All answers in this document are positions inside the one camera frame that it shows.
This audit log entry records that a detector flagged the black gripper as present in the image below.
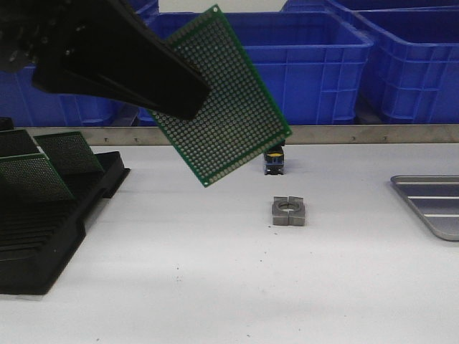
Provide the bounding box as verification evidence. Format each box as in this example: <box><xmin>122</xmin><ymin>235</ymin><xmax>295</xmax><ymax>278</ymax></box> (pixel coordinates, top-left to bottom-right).
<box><xmin>1</xmin><ymin>1</ymin><xmax>210</xmax><ymax>120</ymax></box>

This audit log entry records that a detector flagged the green perforated circuit board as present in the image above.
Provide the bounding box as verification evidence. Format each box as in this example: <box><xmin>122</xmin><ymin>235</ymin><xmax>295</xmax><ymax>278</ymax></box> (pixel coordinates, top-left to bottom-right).
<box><xmin>149</xmin><ymin>5</ymin><xmax>292</xmax><ymax>187</ymax></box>
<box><xmin>1</xmin><ymin>153</ymin><xmax>75</xmax><ymax>203</ymax></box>
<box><xmin>34</xmin><ymin>131</ymin><xmax>105</xmax><ymax>176</ymax></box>
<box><xmin>0</xmin><ymin>129</ymin><xmax>39</xmax><ymax>158</ymax></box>

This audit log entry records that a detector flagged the black slotted board rack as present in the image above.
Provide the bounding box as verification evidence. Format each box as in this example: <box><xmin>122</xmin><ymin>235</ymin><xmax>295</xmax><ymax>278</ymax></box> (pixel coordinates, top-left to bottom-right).
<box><xmin>1</xmin><ymin>118</ymin><xmax>130</xmax><ymax>295</ymax></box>

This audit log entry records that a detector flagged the silver metal tray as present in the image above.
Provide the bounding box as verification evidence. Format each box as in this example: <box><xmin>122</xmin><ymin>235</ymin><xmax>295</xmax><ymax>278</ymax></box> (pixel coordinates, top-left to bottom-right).
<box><xmin>391</xmin><ymin>176</ymin><xmax>458</xmax><ymax>242</ymax></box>

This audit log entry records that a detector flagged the blue plastic crate left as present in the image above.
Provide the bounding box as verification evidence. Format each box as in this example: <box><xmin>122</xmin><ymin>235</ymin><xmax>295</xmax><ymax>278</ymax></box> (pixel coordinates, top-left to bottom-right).
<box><xmin>1</xmin><ymin>67</ymin><xmax>139</xmax><ymax>127</ymax></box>

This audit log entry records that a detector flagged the blue plastic crate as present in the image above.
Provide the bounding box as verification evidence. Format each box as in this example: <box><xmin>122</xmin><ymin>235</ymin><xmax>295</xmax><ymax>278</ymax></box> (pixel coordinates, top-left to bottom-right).
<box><xmin>120</xmin><ymin>10</ymin><xmax>374</xmax><ymax>127</ymax></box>
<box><xmin>354</xmin><ymin>10</ymin><xmax>458</xmax><ymax>124</ymax></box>
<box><xmin>1</xmin><ymin>67</ymin><xmax>139</xmax><ymax>127</ymax></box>

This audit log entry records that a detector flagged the blue crate back left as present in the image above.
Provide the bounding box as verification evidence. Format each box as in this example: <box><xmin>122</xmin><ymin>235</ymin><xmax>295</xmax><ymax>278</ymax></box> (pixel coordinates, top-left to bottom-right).
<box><xmin>130</xmin><ymin>0</ymin><xmax>159</xmax><ymax>22</ymax></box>

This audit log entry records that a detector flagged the red emergency stop button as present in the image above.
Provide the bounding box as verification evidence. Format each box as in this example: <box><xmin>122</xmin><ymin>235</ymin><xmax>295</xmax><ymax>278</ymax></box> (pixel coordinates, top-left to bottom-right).
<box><xmin>263</xmin><ymin>140</ymin><xmax>285</xmax><ymax>175</ymax></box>

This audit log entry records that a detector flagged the blue plastic crate centre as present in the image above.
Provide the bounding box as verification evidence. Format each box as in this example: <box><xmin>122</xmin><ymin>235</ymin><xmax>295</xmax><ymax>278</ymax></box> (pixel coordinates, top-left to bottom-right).
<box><xmin>120</xmin><ymin>10</ymin><xmax>374</xmax><ymax>127</ymax></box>

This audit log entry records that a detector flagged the grey metal clamp block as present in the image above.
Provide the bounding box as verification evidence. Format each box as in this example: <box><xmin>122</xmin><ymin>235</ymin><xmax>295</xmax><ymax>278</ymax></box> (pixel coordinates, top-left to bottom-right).
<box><xmin>271</xmin><ymin>196</ymin><xmax>306</xmax><ymax>226</ymax></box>

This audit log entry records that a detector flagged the blue crate back right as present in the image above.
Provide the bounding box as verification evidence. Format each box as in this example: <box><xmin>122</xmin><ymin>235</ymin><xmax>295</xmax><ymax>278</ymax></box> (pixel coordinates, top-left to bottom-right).
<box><xmin>280</xmin><ymin>0</ymin><xmax>459</xmax><ymax>14</ymax></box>

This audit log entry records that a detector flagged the blue plastic crate right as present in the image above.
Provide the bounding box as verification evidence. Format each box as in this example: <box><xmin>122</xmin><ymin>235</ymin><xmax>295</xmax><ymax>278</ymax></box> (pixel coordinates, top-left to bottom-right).
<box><xmin>354</xmin><ymin>10</ymin><xmax>458</xmax><ymax>124</ymax></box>

